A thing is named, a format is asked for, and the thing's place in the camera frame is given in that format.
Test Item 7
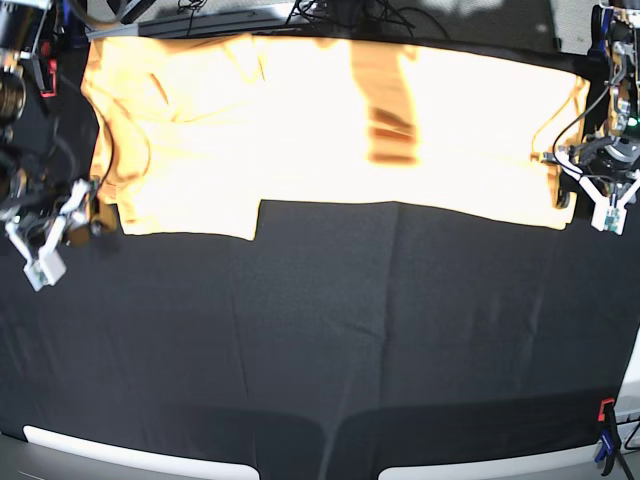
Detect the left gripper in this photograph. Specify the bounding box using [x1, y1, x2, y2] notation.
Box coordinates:
[566, 134, 639, 199]

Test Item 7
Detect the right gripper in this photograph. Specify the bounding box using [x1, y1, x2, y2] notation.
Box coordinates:
[1, 169, 98, 245]

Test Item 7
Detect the yellow t-shirt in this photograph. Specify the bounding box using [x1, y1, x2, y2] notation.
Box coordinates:
[82, 34, 590, 240]

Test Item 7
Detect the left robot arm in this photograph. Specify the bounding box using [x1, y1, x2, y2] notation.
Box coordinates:
[570, 1, 639, 196]

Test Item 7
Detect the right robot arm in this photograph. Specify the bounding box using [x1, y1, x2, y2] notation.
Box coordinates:
[1, 1, 99, 254]

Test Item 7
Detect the red black clamp far left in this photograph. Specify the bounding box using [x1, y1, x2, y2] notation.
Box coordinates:
[40, 40, 57, 98]

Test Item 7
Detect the red black clamp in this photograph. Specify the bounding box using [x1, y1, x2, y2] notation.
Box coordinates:
[40, 40, 57, 98]
[598, 397, 616, 424]

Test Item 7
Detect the red black clamp near right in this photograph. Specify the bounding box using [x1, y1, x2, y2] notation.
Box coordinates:
[598, 397, 616, 424]

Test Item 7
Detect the blue clamp near right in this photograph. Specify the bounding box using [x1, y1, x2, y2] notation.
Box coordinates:
[594, 422, 621, 477]

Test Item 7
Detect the white table edge strip left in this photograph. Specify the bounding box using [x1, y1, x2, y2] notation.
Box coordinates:
[23, 425, 211, 480]

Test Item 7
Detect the white table edge strip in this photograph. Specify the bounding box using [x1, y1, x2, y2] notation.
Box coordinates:
[378, 444, 596, 480]
[23, 425, 211, 480]

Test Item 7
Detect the white table edge strip right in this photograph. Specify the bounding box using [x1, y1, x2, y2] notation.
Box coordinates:
[378, 444, 596, 480]

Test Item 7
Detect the black table cloth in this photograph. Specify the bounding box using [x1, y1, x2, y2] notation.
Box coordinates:
[1, 52, 639, 479]

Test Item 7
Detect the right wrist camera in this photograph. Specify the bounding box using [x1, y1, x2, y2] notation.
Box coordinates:
[23, 251, 66, 292]

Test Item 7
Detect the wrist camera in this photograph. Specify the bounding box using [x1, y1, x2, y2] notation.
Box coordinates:
[591, 203, 627, 235]
[23, 251, 66, 292]

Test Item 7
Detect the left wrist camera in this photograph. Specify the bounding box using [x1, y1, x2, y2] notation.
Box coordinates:
[591, 203, 627, 235]

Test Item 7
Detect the black cable bundle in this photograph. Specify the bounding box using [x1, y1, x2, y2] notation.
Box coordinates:
[284, 0, 451, 36]

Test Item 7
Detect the aluminium rail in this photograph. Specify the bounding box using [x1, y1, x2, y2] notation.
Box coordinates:
[86, 3, 305, 41]

